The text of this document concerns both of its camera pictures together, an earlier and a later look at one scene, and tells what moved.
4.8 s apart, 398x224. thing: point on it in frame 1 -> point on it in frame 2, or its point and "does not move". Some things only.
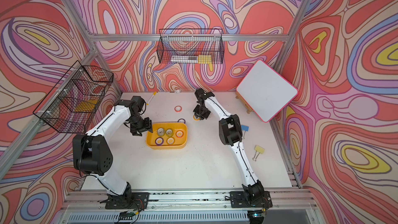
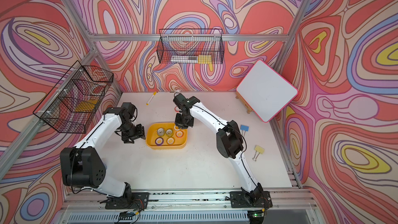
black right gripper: [202, 116] -> [179, 123]
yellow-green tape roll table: [169, 132] does not move
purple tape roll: [159, 141] does not move
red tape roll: [179, 134] does not move
